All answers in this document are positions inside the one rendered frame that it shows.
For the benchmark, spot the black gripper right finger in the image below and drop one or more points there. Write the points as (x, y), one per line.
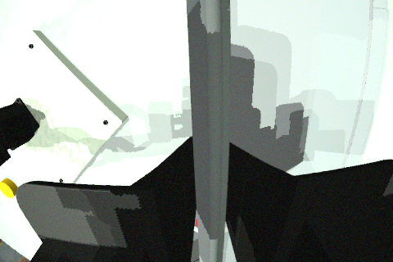
(266, 206)

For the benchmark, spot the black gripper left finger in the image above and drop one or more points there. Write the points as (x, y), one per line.
(156, 214)

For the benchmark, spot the yellow short cylinder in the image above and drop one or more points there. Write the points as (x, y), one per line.
(8, 188)

